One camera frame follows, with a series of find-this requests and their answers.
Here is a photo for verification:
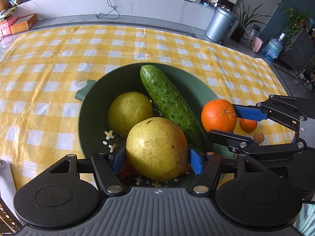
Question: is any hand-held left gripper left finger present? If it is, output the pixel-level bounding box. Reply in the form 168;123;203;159
49;145;127;197

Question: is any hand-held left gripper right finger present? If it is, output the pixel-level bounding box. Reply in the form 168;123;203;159
188;145;268;197

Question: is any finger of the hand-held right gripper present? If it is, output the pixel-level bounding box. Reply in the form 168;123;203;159
233;95;307;133
208;130;306;157

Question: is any yellow-green pear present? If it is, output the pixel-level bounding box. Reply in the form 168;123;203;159
126;117;189;182
107;91;154;139

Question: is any green colander bowl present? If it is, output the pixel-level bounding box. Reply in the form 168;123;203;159
75;62;234;190

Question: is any green cucumber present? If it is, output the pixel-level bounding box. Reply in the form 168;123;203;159
140;65;214;153

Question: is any pink small appliance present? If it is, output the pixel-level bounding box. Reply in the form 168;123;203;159
250;36;264;53

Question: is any blue water bottle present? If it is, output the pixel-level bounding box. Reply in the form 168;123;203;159
264;33;286;62

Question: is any white plastic bag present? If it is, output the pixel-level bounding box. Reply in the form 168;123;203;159
240;28;255;46

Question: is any dark grey cabinet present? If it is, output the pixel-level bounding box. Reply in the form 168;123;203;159
278;28;315;72

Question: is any long-leaf potted plant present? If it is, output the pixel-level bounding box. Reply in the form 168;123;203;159
231;0;271;43

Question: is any silver trash bin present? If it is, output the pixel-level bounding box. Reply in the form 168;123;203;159
205;7;238;43

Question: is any green ivy plant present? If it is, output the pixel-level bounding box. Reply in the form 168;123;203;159
283;7;309;45

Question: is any white and black device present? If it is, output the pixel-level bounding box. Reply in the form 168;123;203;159
0;160;22;234

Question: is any yellow checkered tablecloth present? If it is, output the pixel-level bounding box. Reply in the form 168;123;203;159
0;25;296;192

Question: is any white marble tv console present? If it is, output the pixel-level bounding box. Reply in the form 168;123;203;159
15;0;216;31

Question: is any orange cardboard box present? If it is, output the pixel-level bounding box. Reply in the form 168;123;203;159
10;13;37;34

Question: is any black cable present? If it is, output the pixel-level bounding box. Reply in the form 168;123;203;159
95;0;120;19

